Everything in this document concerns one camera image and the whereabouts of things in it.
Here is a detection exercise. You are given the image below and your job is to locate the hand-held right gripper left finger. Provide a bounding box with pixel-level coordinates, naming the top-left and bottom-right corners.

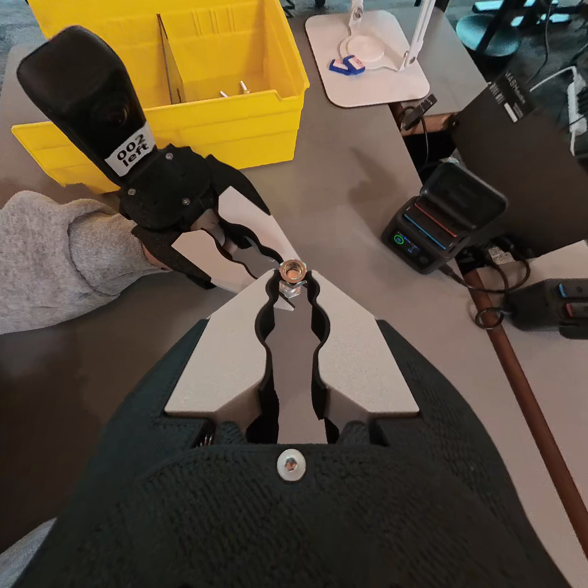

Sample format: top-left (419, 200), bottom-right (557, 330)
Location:
top-left (164, 269), bottom-right (282, 444)

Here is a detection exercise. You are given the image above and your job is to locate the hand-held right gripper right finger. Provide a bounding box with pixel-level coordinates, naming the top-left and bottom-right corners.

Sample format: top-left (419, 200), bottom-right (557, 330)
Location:
top-left (304, 270), bottom-right (420, 444)

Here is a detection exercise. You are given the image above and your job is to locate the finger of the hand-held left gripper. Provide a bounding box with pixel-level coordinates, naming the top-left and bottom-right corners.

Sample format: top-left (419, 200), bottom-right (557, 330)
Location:
top-left (171, 227), bottom-right (276, 293)
top-left (216, 185), bottom-right (300, 272)

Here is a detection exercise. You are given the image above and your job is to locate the silver hex nut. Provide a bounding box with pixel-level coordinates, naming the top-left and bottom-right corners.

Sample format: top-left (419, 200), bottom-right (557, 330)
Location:
top-left (279, 258), bottom-right (310, 284)

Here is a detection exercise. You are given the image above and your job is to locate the yellow plastic bin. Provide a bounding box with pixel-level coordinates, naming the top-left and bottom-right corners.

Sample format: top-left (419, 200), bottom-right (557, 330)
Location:
top-left (11, 0), bottom-right (309, 194)

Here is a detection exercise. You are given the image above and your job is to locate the person's grey sleeved left forearm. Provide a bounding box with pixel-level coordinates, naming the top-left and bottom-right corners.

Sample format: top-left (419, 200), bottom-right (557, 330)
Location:
top-left (0, 190), bottom-right (172, 335)

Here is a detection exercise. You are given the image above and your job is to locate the person's left hand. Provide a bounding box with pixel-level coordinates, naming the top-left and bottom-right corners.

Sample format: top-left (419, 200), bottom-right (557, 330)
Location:
top-left (140, 241), bottom-right (173, 272)

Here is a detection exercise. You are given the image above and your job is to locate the cardboard bin divider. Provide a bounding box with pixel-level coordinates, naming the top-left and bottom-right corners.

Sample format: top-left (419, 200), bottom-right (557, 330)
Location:
top-left (156, 14), bottom-right (187, 105)

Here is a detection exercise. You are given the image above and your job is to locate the dark grey charging dock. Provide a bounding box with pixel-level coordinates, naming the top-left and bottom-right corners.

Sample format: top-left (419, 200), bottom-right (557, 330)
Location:
top-left (505, 278), bottom-right (588, 340)

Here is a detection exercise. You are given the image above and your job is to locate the black battery charger case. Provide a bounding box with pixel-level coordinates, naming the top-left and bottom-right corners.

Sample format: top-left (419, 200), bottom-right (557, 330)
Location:
top-left (381, 162), bottom-right (509, 275)

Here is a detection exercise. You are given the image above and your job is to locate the black cardboard box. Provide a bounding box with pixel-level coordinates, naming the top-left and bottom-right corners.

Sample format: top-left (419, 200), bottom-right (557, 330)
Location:
top-left (449, 60), bottom-right (588, 259)

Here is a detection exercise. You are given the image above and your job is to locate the black round stool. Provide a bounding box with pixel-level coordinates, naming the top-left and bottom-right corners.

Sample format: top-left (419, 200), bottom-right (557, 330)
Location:
top-left (456, 13), bottom-right (523, 59)

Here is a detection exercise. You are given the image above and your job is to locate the white power strip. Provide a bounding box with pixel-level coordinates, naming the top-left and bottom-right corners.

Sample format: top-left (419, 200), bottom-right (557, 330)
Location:
top-left (567, 69), bottom-right (588, 154)

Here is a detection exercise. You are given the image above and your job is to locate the black plug cable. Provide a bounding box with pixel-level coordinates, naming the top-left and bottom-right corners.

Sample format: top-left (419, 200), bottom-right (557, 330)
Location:
top-left (397, 94), bottom-right (438, 175)

